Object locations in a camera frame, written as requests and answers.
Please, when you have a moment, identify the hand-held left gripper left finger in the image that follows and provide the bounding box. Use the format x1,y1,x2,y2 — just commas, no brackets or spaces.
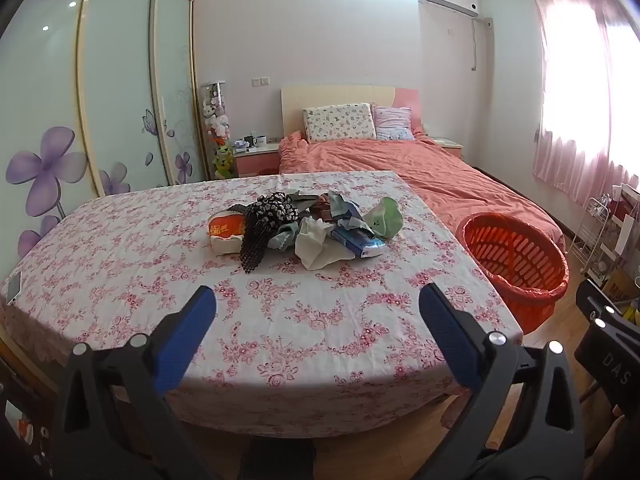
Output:
52,285,218,480

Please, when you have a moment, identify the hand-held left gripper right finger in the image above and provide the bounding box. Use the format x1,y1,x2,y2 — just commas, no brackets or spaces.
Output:
419,282,587,480

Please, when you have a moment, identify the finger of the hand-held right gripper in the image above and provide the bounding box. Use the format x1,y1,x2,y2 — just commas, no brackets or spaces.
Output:
575,279,640,333
574,320,640,403

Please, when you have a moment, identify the red plastic basket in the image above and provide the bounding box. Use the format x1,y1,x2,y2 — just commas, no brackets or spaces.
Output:
456,212,571,336

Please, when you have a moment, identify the grey-green sock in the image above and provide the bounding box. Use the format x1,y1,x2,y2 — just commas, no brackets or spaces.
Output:
267,220,302,252

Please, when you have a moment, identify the cardboard box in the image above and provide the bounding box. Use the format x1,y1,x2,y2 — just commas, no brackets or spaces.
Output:
602,265,637,307

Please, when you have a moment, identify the floral pink tablecloth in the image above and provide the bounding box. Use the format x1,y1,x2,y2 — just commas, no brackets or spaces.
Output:
0,171,523,440

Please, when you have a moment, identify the orange and white snack bag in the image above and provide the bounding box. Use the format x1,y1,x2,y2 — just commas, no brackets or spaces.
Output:
207,211,249,256

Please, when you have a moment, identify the blue foil packet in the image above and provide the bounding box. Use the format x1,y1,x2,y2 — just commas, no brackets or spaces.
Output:
332,227,387,260

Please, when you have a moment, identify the green apple-shaped packet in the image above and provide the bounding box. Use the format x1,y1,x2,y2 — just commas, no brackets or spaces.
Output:
363,196,405,241

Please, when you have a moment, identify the black and white dotted cloth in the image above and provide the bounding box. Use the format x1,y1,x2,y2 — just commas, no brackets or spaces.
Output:
239,191,301,275

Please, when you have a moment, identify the white crumpled tissue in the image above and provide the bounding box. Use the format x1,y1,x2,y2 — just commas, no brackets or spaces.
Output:
295,217,354,271

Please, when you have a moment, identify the salmon duvet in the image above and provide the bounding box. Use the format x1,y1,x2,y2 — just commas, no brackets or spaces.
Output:
277,130,568,253

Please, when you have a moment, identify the brown checked scrunchie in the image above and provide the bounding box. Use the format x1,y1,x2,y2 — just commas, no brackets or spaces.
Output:
309,195,334,222

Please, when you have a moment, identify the white smartphone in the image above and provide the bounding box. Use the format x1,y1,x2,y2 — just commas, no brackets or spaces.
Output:
6,271,25,307

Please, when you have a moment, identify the pink and white nightstand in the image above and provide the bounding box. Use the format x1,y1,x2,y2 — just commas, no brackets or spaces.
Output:
234,142,282,178
430,137,465,162

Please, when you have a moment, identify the pink curtain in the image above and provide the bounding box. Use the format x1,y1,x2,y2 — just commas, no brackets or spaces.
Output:
530,0,640,206

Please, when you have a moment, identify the clear tube of plush toys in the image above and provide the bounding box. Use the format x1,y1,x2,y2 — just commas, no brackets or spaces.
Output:
200,81,235,180

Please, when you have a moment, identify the pink striped pillow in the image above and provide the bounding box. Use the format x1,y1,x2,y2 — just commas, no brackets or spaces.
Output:
372,105,416,141

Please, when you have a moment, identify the floral print pillow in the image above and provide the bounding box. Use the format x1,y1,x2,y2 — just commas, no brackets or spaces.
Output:
302,103,377,144

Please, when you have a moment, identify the floral sliding-door wardrobe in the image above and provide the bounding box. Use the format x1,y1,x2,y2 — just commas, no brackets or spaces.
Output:
0,0,208,261

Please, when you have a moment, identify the beige and pink headboard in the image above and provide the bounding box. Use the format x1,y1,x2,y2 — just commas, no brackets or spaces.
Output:
281,85,423,137

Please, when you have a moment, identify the air conditioner pipe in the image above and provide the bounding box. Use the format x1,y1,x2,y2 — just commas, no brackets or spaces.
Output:
470,16,493,71

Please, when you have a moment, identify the white wire rack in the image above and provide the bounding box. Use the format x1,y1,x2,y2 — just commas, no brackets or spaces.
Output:
570,195,626,281

